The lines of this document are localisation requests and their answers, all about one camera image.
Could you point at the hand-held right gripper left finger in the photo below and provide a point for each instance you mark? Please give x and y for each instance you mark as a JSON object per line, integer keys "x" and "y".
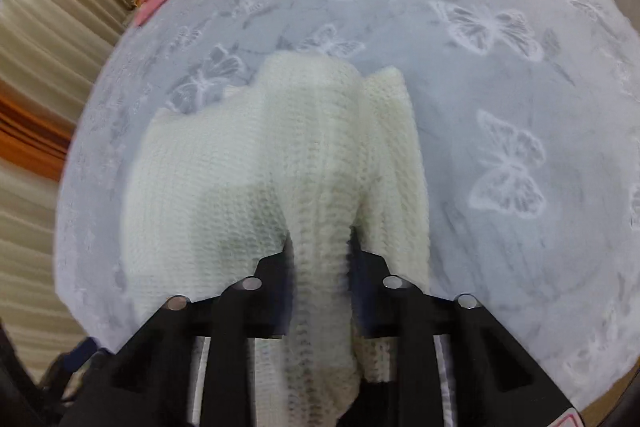
{"x": 272, "y": 272}

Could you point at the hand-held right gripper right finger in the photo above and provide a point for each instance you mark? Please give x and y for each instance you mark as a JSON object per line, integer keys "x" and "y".
{"x": 372, "y": 267}

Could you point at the white red navy knit sweater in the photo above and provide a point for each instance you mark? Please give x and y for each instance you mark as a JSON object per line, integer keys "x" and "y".
{"x": 280, "y": 157}

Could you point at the grey butterfly print bedspread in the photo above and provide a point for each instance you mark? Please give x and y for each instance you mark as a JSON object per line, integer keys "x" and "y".
{"x": 500, "y": 82}

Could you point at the cream curtain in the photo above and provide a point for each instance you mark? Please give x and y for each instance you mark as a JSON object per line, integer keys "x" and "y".
{"x": 45, "y": 47}

